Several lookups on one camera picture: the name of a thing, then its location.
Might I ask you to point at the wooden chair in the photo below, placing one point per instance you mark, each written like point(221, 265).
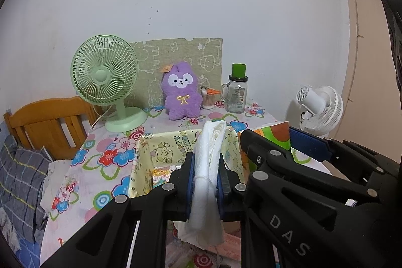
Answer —
point(54, 124)

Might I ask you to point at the yellow cartoon fabric storage box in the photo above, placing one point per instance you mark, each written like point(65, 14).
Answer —
point(170, 148)

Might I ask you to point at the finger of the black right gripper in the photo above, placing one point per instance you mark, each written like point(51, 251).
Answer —
point(279, 181)
point(346, 156)

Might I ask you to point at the white cloth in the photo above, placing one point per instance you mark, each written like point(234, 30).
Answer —
point(203, 228)

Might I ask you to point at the beige cartoon cardboard panel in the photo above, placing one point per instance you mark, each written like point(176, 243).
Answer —
point(203, 54)

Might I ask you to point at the pink paper packet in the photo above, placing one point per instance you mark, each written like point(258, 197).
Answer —
point(231, 247)

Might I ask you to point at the grey plaid pillow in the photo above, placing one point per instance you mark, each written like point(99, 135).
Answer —
point(23, 173)

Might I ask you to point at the glass jar green lid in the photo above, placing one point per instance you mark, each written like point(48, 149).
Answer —
point(234, 93)

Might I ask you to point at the cotton swab container orange lid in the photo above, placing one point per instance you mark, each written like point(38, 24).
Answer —
point(209, 96)

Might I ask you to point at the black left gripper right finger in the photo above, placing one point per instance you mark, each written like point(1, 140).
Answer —
point(302, 236)

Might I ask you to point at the yellow cartoon tissue pack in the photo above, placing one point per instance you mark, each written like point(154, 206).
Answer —
point(162, 175)

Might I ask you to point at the purple plush toy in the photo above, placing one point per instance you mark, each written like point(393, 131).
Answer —
point(181, 91)

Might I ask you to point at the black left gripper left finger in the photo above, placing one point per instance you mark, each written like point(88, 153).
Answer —
point(130, 232)

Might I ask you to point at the beige wooden door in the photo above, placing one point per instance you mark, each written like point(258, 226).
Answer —
point(372, 108)

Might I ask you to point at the green desk fan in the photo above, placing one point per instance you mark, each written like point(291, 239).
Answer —
point(103, 72)

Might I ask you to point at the white standing fan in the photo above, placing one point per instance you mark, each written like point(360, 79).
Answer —
point(324, 109)

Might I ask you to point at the floral tablecloth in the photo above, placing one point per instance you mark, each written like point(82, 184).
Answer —
point(101, 168)

